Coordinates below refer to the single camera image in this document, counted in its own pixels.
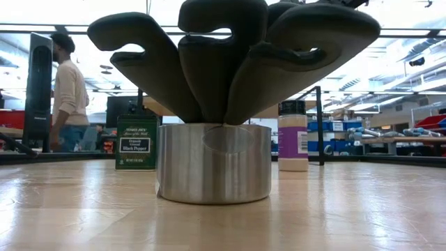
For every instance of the wooden shelf with black legs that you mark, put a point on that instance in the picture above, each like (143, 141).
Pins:
(319, 132)

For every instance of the black ceiling camera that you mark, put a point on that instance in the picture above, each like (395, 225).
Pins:
(417, 61)

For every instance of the black monitor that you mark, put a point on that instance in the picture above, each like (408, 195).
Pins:
(120, 111)

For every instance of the red orange crates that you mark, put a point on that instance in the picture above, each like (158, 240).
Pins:
(109, 146)

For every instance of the green black pepper tin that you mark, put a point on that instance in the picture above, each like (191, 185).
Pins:
(136, 153)

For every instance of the black tower fan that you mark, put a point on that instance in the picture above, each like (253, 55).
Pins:
(38, 87)

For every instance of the blue storage bin rack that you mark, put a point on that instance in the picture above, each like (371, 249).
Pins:
(343, 125)

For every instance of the wooden workbench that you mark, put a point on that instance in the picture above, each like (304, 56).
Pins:
(400, 140)
(10, 132)

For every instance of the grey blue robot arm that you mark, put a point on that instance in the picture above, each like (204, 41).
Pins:
(418, 131)
(366, 132)

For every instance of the person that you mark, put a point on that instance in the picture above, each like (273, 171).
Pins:
(100, 134)
(69, 94)

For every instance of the red storage bin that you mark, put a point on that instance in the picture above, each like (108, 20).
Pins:
(12, 120)

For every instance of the red and blue bin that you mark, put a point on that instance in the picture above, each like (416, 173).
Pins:
(432, 122)

